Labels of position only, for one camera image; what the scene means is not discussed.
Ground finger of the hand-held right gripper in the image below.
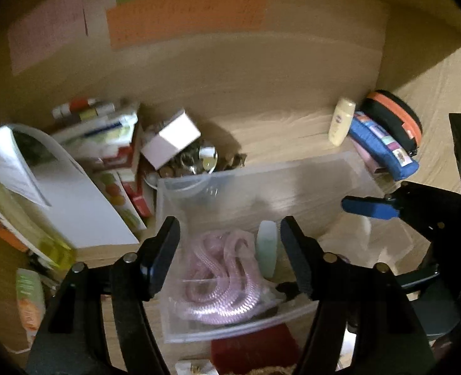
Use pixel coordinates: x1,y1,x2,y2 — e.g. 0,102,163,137
341,182,461,245

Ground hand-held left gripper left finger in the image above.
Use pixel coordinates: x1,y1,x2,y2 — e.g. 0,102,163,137
27,216,181,375

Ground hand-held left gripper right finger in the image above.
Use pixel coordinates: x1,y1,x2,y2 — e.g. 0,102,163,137
279,216,436,375

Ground clear plastic storage box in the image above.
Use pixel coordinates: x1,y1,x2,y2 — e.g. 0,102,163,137
154,150,415,344

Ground wooden desktop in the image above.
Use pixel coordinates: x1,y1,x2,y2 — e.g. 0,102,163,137
0,39,461,375

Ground pink flat packet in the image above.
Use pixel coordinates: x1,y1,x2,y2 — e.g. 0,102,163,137
352,138,391,175

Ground small red box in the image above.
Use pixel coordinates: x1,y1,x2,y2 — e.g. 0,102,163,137
121,180,155,220

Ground blue fabric pouch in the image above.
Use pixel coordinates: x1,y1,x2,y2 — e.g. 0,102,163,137
348,111,421,182

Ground fruit print box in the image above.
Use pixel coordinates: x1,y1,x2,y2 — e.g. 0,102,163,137
98,170,148,232

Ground pale yellow lotion bottle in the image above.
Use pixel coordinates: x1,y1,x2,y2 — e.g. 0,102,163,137
327,97,357,147

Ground black orange zip case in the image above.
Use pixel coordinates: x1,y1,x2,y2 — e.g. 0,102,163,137
361,90,423,157

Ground bowl of coins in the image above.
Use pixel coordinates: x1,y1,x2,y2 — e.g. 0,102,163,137
144,144,249,189

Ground red cloth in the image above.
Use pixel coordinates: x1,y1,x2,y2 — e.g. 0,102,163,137
211,322,302,375

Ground red white carton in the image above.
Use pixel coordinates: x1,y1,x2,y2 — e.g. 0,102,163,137
93,144,138,173

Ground small white box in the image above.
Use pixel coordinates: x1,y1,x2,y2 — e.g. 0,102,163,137
140,108,202,170

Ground yellow green bottle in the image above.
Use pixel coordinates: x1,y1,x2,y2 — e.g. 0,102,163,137
0,164,77,271

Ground green orange tube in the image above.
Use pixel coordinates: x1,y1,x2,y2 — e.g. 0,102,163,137
15,267,47,333

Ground white green tissue pack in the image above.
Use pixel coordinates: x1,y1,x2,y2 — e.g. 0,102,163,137
53,112,141,150

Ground yellow white tube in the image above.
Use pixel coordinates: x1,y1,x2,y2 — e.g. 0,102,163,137
78,102,116,123

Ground orange packet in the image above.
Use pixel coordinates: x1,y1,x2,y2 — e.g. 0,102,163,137
0,207,33,253

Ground red white tube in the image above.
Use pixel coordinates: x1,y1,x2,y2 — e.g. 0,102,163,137
52,97,99,120

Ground pink braided rope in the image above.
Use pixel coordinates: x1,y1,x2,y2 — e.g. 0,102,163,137
184,230,282,327

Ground orange wall paper sheet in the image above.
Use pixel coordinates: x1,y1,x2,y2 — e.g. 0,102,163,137
106,0,267,50

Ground pink wall paper sheet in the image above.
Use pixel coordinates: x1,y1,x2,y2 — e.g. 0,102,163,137
8,0,89,77

